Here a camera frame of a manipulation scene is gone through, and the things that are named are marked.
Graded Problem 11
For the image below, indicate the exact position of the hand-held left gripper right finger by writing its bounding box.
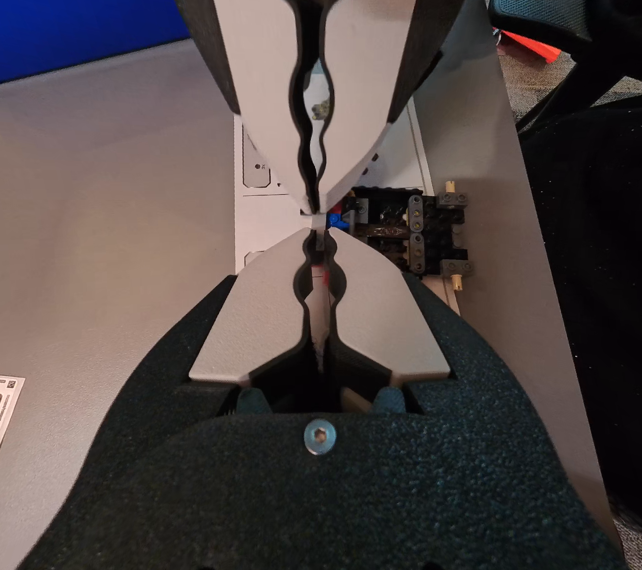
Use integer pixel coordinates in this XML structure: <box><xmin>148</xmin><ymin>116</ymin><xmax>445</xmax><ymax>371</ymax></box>
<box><xmin>327</xmin><ymin>228</ymin><xmax>450</xmax><ymax>387</ymax></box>

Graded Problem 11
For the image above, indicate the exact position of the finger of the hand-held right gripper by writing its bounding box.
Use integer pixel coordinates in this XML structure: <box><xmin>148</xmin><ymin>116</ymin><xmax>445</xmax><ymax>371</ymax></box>
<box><xmin>207</xmin><ymin>0</ymin><xmax>322</xmax><ymax>215</ymax></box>
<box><xmin>317</xmin><ymin>0</ymin><xmax>423</xmax><ymax>214</ymax></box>

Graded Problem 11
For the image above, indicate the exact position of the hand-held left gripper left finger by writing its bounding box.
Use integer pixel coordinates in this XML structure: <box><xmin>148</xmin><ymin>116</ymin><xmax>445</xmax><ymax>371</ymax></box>
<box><xmin>190</xmin><ymin>228</ymin><xmax>322</xmax><ymax>385</ymax></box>

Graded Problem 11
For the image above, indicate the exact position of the black lego car chassis model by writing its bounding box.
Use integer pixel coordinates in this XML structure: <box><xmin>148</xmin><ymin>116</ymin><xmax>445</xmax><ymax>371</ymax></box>
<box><xmin>323</xmin><ymin>181</ymin><xmax>475</xmax><ymax>291</ymax></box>

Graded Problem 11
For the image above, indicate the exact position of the white lego instruction booklet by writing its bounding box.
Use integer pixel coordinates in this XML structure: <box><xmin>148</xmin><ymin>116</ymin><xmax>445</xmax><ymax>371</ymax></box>
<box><xmin>233</xmin><ymin>61</ymin><xmax>462</xmax><ymax>370</ymax></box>

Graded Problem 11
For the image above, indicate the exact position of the red paper scrap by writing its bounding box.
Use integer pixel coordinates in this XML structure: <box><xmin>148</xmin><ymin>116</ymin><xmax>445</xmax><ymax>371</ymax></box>
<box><xmin>494</xmin><ymin>28</ymin><xmax>561</xmax><ymax>64</ymax></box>

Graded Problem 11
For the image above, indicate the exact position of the black office chair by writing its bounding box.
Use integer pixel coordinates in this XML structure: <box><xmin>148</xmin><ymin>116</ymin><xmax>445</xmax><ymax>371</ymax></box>
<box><xmin>489</xmin><ymin>0</ymin><xmax>642</xmax><ymax>129</ymax></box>

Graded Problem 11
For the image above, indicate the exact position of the red and black sticker sheet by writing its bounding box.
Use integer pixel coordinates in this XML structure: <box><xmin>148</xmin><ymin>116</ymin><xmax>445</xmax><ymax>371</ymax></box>
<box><xmin>0</xmin><ymin>374</ymin><xmax>26</xmax><ymax>448</ymax></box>

